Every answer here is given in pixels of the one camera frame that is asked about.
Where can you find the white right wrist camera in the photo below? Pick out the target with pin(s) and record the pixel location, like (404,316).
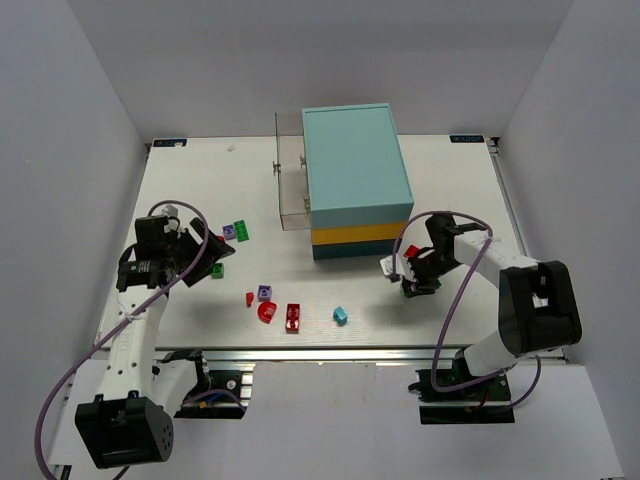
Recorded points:
(396,268)

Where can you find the blue label right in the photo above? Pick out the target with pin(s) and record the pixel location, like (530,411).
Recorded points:
(466,139)

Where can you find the purple square lego lower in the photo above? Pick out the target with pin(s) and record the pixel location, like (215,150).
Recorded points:
(264,293)

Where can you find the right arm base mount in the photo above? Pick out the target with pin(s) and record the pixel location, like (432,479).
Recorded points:
(487,403)

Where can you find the red half-round lego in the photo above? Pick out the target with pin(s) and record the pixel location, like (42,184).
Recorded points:
(266,311)

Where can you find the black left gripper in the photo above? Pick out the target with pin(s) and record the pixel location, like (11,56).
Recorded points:
(198,255)

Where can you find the blue label left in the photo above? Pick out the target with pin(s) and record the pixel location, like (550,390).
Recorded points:
(169,143)

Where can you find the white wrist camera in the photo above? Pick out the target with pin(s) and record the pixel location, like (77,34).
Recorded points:
(170,212)
(396,268)

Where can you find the small cyan lego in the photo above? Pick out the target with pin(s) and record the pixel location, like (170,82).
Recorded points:
(340,316)

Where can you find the blue label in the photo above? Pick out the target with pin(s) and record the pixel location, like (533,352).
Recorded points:
(169,143)
(466,139)

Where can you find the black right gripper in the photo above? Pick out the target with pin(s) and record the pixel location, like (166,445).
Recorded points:
(423,270)

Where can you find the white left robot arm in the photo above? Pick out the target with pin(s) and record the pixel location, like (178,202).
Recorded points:
(130,419)

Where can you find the transparent drawer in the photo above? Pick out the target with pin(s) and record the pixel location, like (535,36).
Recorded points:
(290,170)

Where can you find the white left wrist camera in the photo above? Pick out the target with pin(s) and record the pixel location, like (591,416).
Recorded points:
(170,212)

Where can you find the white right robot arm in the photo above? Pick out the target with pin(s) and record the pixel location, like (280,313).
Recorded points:
(537,308)

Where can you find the stacked teal yellow drawer cabinet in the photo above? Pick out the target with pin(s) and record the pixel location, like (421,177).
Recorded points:
(360,195)

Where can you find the small green lego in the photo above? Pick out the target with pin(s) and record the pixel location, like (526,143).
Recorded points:
(217,271)

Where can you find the red sloped lego right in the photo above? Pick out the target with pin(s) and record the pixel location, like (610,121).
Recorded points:
(412,252)

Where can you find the purple square lego upper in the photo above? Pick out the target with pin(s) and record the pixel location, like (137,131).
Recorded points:
(229,232)

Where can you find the purple square lego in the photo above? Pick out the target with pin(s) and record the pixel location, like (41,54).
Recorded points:
(264,293)
(229,232)

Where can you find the red transparent rectangular lego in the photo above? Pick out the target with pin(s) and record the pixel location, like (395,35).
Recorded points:
(292,318)

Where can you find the green lego plate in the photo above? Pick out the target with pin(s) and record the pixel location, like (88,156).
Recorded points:
(241,231)

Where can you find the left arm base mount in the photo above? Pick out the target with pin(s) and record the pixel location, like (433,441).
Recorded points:
(210,387)

